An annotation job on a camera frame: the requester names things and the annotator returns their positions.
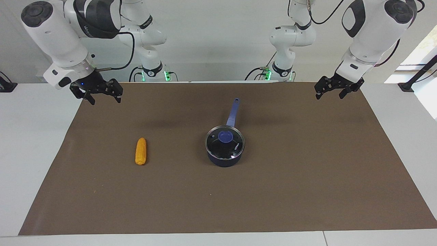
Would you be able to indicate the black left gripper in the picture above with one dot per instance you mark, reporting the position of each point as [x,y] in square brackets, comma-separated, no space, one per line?
[336,82]

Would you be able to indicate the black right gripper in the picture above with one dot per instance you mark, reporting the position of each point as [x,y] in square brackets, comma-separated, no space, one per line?
[97,84]

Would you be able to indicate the glass lid with blue knob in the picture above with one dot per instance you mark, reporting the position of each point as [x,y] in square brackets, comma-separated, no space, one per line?
[225,141]

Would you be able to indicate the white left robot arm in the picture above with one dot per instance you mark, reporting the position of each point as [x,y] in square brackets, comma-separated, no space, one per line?
[370,34]

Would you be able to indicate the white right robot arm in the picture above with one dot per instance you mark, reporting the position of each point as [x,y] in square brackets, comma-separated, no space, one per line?
[58,37]

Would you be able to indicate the black clamp base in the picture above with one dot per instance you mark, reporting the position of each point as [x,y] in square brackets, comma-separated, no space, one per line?
[6,85]

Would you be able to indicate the brown table mat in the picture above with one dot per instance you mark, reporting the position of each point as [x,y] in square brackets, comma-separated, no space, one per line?
[273,191]

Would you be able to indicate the black desk mount stand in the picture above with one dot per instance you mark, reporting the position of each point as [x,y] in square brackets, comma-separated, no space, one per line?
[417,74]

